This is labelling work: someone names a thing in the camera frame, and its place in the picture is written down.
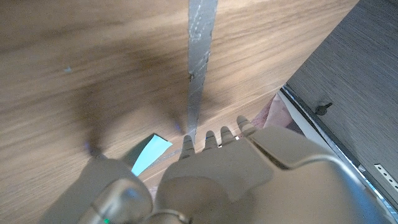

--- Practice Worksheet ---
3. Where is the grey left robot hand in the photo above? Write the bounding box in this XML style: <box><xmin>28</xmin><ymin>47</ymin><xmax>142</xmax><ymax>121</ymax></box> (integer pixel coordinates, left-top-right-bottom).
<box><xmin>37</xmin><ymin>114</ymin><xmax>398</xmax><ymax>224</ymax></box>

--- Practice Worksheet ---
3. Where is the printed living room backdrop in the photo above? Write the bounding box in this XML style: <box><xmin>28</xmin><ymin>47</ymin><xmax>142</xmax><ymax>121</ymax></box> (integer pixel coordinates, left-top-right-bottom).
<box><xmin>248</xmin><ymin>93</ymin><xmax>307</xmax><ymax>147</ymax></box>

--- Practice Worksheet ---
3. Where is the white perforated metal strip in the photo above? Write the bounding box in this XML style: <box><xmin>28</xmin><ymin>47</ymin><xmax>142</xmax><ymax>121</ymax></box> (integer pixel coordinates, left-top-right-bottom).
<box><xmin>374</xmin><ymin>163</ymin><xmax>398</xmax><ymax>191</ymax></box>

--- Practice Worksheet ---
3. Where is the grey tape outline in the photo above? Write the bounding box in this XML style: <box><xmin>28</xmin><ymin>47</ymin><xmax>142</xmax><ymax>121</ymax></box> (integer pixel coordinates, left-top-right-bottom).
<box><xmin>141</xmin><ymin>0</ymin><xmax>219</xmax><ymax>169</ymax></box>

